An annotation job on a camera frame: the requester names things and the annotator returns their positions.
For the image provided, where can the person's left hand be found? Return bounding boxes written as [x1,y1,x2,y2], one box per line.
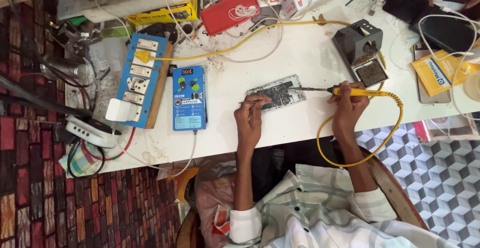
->
[233,94,272,146]

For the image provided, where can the person's right hand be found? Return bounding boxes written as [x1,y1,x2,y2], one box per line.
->
[326,81,371,139]

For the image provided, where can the yellow soldering iron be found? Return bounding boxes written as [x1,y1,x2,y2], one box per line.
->
[289,85,392,98]

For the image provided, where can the opened smartphone with circuit board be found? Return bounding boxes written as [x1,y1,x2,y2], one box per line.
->
[245,74,307,114]

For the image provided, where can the person's black trousers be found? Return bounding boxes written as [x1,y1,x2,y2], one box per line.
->
[250,136,344,203]

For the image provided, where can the blue earphone box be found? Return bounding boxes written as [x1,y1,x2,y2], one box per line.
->
[172,65,208,132]

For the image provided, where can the black soldering iron stand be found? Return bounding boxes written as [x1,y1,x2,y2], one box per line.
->
[332,19,390,88]

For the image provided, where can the translucent plastic bag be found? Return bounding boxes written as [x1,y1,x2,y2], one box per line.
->
[194,157,238,248]

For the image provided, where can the silver smartphone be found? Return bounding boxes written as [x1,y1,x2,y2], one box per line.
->
[413,42,452,104]

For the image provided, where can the yellow packet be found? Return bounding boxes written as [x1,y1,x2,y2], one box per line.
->
[411,49,480,97]

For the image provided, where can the person's checked shirt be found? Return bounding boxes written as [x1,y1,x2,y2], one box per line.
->
[214,163,460,248]

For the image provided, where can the white earphones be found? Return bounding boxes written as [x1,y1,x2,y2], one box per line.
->
[227,4,260,22]

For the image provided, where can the red power bank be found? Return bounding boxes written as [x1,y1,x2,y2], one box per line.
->
[199,0,262,36]

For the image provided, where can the small black smartphone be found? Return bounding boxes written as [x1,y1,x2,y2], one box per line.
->
[382,0,429,24]

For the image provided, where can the large black smartphone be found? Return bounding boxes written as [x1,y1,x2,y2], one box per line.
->
[410,13,478,54]

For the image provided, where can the white charger adapter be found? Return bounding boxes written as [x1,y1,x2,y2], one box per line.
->
[105,98,130,122]

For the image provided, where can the yellow cardboard box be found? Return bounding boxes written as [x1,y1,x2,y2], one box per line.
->
[125,0,200,26]

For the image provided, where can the white power strip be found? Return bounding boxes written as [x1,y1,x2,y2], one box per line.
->
[65,115,122,150]

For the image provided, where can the checked cloth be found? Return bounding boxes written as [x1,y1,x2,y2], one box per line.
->
[58,150,99,175]

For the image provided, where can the clear glass jar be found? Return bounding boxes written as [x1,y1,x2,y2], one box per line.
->
[40,52,89,81]

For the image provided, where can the thin white charger cable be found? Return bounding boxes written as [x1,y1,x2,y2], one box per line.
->
[112,129,198,178]

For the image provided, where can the long white looped cable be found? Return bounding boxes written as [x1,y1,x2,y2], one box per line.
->
[162,0,285,64]

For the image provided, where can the yellow soldering iron cable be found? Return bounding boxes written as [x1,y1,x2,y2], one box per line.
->
[134,19,405,168]

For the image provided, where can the blue switch board on wood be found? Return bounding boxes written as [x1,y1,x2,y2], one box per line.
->
[116,33,174,130]

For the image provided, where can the white cable with plug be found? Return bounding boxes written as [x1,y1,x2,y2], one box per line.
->
[417,13,480,122]

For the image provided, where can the black coiled cable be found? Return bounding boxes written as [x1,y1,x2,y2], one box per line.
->
[137,22,179,45]

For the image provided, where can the black power cables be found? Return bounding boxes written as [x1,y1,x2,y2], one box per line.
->
[66,137,106,180]

